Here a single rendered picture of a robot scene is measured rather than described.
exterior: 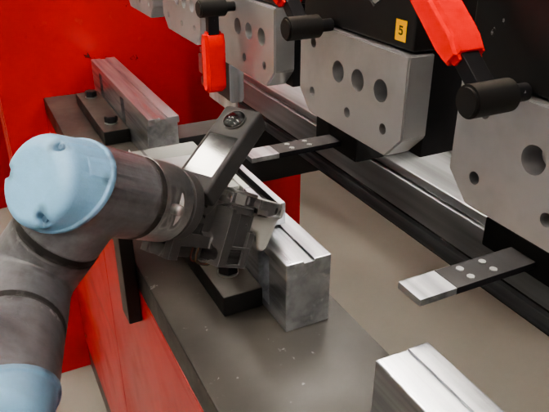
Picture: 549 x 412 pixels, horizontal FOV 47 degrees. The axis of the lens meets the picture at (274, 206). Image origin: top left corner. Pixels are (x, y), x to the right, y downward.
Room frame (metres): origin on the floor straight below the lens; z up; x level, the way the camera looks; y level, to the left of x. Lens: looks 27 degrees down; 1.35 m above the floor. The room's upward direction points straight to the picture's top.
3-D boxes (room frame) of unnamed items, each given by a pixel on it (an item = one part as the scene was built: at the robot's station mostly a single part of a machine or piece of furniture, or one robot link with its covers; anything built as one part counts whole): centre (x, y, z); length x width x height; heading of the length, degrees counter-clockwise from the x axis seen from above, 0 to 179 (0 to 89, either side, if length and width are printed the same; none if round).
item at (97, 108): (1.35, 0.39, 0.89); 0.30 x 0.05 x 0.03; 26
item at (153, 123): (1.33, 0.32, 0.92); 0.50 x 0.06 x 0.10; 26
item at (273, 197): (0.78, 0.04, 0.98); 0.20 x 0.03 x 0.03; 26
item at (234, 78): (0.83, 0.07, 1.13); 0.10 x 0.02 x 0.10; 26
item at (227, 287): (0.77, 0.11, 0.89); 0.30 x 0.05 x 0.03; 26
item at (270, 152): (0.90, -0.08, 1.01); 0.26 x 0.12 x 0.05; 116
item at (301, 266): (0.79, 0.05, 0.92); 0.39 x 0.06 x 0.10; 26
